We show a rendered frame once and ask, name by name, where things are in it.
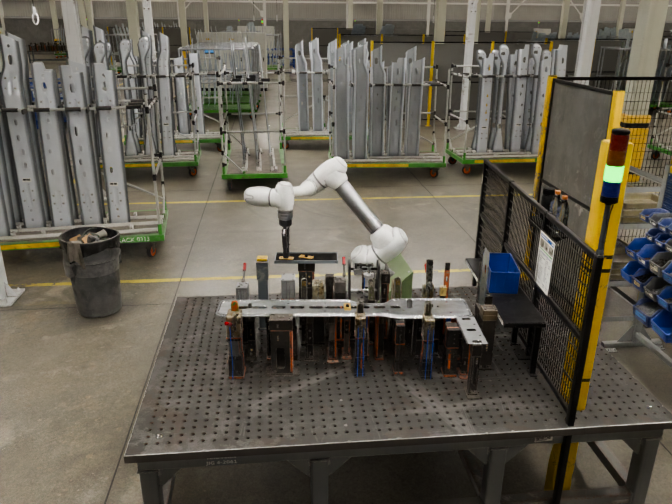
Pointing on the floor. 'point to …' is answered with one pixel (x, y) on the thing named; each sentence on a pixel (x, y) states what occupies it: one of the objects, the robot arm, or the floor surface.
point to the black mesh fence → (541, 291)
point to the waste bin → (93, 269)
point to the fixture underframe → (160, 489)
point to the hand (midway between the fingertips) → (286, 251)
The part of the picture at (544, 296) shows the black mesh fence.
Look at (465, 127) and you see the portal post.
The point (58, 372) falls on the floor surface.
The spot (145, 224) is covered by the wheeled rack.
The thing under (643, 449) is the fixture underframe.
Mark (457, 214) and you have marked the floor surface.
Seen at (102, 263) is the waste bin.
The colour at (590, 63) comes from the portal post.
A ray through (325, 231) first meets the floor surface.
